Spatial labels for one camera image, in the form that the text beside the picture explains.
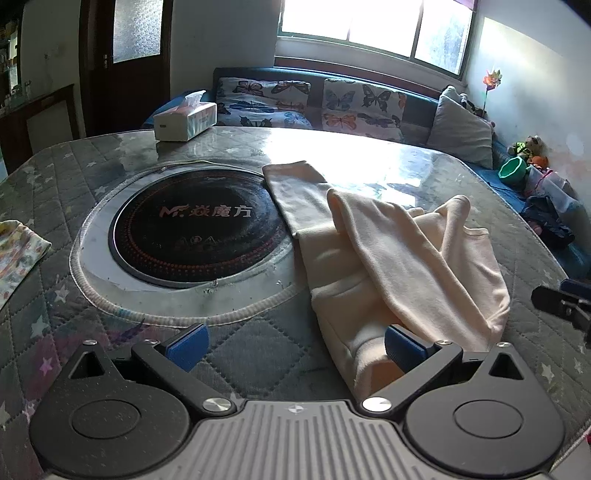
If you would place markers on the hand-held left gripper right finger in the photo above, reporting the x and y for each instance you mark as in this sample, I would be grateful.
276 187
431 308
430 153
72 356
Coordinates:
405 347

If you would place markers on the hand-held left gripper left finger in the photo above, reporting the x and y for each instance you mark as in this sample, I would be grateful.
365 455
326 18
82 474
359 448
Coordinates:
187 347

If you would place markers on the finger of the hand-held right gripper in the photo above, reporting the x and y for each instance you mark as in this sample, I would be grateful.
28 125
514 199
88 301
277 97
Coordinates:
561 300

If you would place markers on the cream garment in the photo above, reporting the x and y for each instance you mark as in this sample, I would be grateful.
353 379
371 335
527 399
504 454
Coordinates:
397 258

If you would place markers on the dark blue clothes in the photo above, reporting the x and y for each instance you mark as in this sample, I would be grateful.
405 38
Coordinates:
549 221

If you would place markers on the round black induction cooker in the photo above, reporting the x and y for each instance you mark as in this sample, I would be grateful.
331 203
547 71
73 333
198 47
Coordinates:
203 226

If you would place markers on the green plastic bowl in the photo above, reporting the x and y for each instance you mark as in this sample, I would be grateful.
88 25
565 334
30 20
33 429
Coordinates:
512 171

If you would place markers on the stuffed toy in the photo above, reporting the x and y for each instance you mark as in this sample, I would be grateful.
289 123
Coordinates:
531 150

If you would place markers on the floral printed cloth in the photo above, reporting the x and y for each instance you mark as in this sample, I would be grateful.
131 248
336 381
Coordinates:
18 254

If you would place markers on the grey pillow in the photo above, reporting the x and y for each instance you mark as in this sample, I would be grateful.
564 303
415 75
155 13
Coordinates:
461 129

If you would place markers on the white tissue box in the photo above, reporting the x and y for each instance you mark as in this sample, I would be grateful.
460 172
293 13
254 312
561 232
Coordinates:
182 121

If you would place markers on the colourful pinwheel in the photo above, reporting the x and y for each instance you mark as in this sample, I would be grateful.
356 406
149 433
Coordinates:
491 81

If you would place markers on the blue sofa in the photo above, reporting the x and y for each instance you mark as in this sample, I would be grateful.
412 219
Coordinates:
418 108

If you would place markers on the butterfly print cushion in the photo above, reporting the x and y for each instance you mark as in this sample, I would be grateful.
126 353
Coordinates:
263 99
362 106

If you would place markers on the dark wooden cabinet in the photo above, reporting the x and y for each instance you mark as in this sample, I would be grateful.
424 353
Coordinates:
41 124

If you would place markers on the dark wooden door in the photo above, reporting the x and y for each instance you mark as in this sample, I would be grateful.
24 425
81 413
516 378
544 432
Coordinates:
97 92

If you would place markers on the window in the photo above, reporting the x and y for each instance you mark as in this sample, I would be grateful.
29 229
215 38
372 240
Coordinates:
369 23

